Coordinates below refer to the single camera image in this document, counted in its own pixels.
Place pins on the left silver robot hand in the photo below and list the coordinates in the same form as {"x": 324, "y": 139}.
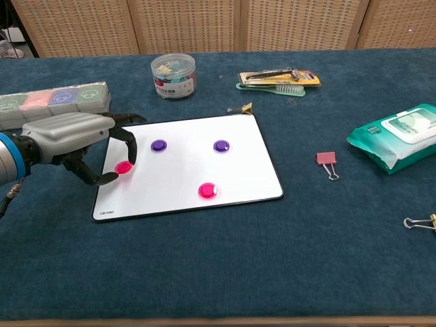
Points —
{"x": 68, "y": 136}

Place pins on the red round magnet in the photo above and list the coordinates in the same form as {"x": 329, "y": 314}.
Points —
{"x": 207, "y": 190}
{"x": 122, "y": 168}

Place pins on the purple round magnet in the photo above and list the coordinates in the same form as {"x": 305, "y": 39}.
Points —
{"x": 159, "y": 145}
{"x": 221, "y": 146}

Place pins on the white magnetic whiteboard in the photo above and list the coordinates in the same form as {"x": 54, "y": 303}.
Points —
{"x": 190, "y": 170}

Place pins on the clear jar of binder clips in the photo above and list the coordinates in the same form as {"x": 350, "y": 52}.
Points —
{"x": 173, "y": 80}

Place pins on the wicker folding screen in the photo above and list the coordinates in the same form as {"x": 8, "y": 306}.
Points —
{"x": 204, "y": 24}

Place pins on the gold binder clip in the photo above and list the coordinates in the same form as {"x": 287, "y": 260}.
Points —
{"x": 247, "y": 109}
{"x": 433, "y": 221}

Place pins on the teal table cover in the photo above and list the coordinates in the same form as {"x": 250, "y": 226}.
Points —
{"x": 218, "y": 272}

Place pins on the yellow razor blister pack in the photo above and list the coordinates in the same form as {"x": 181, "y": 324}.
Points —
{"x": 279, "y": 77}

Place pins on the small metal paper clip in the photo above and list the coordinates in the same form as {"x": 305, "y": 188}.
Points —
{"x": 290, "y": 101}

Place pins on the green scrubbing brush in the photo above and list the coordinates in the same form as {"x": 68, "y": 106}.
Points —
{"x": 289, "y": 90}

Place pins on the pink binder clip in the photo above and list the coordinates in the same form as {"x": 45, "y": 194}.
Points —
{"x": 326, "y": 159}

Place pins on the green wet wipes pack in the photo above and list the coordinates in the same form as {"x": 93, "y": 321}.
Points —
{"x": 398, "y": 136}

